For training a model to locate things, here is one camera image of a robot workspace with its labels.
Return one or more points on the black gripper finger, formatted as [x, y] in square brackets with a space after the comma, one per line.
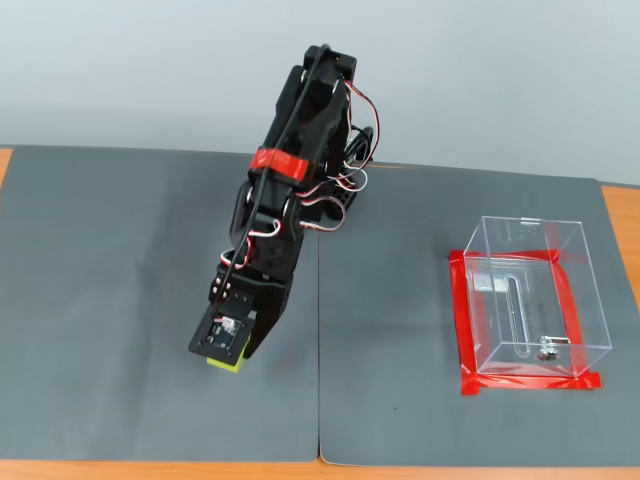
[265, 322]

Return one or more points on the green lego block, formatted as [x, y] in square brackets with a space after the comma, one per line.
[225, 366]

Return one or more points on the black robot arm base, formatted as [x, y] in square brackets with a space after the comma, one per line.
[345, 197]

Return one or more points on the silver box lock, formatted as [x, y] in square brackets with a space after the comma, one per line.
[547, 352]

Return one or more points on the transparent acrylic box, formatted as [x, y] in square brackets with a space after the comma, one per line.
[590, 300]

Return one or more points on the red tape band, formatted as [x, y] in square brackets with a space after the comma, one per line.
[280, 162]

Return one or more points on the grey foam mat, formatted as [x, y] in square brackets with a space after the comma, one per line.
[125, 300]
[400, 300]

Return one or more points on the red tape strip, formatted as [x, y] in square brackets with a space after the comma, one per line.
[525, 384]
[570, 300]
[462, 320]

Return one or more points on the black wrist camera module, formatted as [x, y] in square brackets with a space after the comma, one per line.
[220, 335]

